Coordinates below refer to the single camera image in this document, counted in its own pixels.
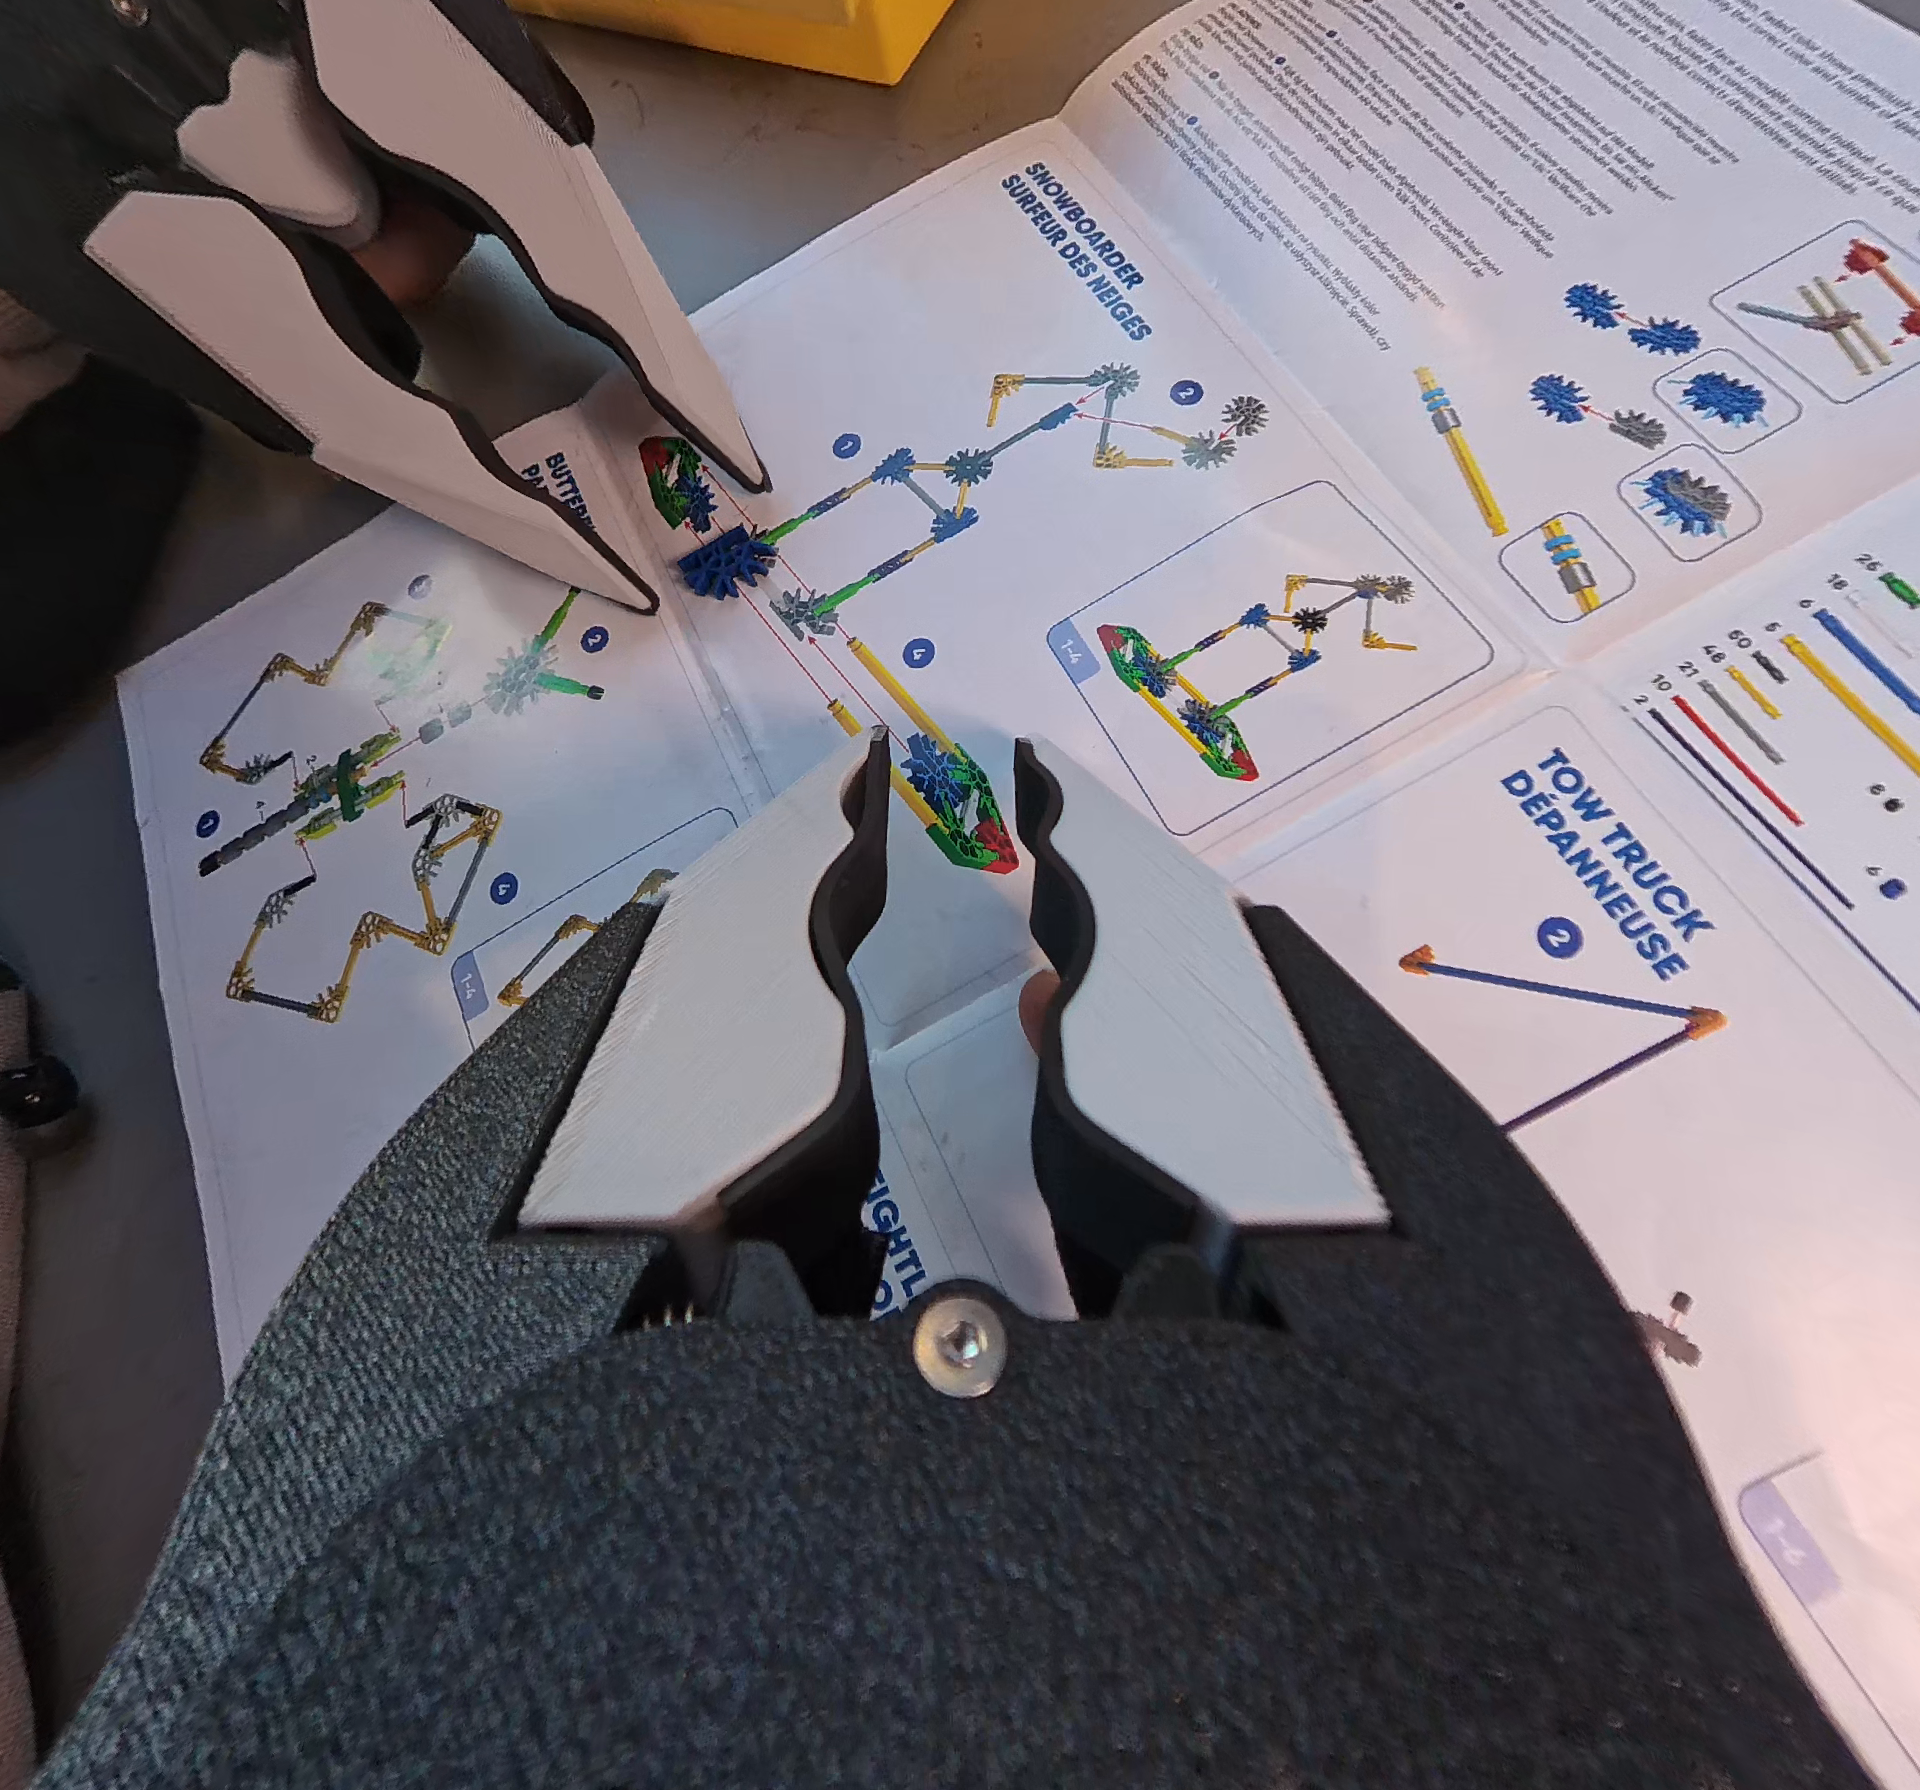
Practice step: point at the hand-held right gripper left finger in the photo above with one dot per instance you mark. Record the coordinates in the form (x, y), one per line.
(707, 1071)

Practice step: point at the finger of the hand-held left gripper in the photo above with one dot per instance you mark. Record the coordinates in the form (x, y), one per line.
(495, 112)
(302, 350)

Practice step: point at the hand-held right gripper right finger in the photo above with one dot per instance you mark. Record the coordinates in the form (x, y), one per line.
(1215, 1071)

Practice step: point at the blue plastic connector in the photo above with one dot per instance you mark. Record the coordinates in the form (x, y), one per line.
(724, 567)

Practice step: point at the white instruction sheet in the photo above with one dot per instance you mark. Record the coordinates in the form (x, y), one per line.
(1351, 320)

